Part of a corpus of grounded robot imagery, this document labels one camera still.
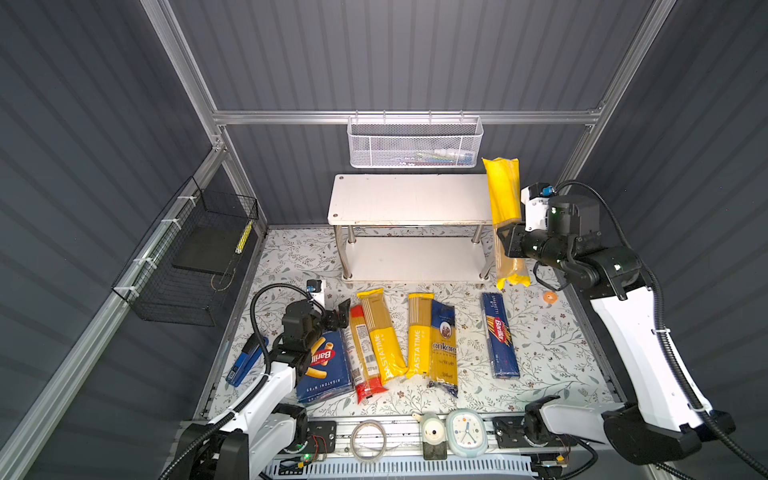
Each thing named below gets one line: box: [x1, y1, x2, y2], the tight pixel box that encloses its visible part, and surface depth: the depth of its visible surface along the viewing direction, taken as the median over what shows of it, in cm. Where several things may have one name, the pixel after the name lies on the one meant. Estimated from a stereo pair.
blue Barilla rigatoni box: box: [296, 329, 355, 404], surface depth 79 cm
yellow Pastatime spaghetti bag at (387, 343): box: [356, 288, 407, 384], surface depth 91 cm
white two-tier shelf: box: [328, 174, 495, 281], surface depth 86 cm
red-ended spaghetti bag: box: [342, 305, 389, 404], surface depth 86 cm
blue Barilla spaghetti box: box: [481, 292, 520, 379], surface depth 88 cm
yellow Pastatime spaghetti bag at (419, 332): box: [407, 292, 434, 376], surface depth 91 cm
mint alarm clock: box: [447, 408, 488, 458], surface depth 74 cm
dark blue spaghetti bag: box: [427, 299, 459, 398], surface depth 86 cm
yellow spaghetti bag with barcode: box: [482, 157, 531, 290], surface depth 65 cm
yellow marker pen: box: [235, 220, 254, 254], surface depth 82 cm
